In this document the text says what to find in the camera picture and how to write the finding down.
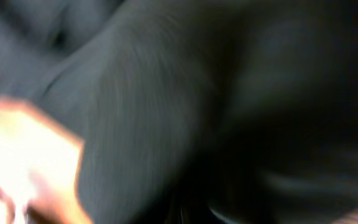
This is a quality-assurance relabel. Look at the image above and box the black t-shirt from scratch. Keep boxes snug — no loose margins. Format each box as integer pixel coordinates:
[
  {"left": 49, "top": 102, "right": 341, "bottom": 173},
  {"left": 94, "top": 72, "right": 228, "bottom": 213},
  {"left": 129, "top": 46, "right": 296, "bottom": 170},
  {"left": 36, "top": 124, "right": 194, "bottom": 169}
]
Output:
[{"left": 0, "top": 1, "right": 358, "bottom": 223}]

